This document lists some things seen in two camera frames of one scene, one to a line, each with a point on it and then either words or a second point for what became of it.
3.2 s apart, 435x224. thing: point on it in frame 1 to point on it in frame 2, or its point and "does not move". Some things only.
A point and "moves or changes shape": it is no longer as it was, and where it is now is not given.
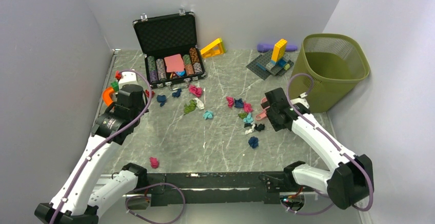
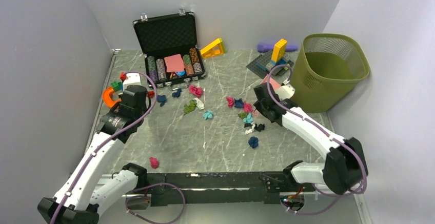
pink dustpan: (263, 113) moves or changes shape
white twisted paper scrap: (250, 130) does not move
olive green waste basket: (336, 63) does not move
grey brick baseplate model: (258, 66) does not move
